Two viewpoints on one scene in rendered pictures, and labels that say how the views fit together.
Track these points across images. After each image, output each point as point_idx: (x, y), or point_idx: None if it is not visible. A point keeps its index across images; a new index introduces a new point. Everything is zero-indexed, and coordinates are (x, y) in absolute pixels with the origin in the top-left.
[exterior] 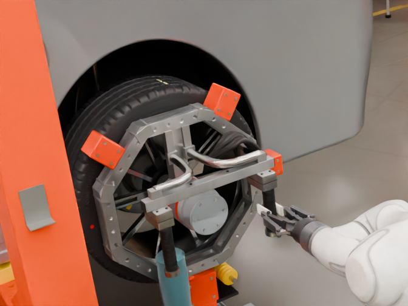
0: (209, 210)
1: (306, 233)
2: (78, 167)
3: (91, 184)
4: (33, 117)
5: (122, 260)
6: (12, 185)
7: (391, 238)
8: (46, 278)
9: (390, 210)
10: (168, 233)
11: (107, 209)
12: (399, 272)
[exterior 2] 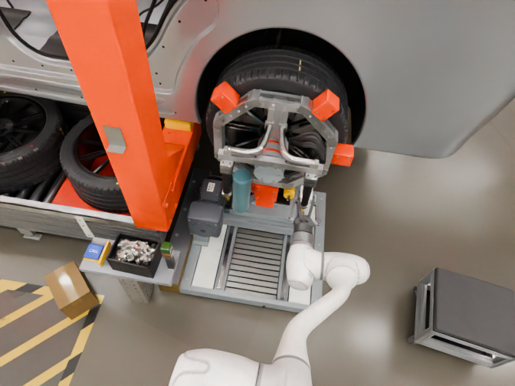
0: (268, 171)
1: (294, 237)
2: None
3: (218, 109)
4: (111, 89)
5: (220, 159)
6: (98, 120)
7: (198, 381)
8: (124, 171)
9: (343, 272)
10: (225, 176)
11: (216, 132)
12: None
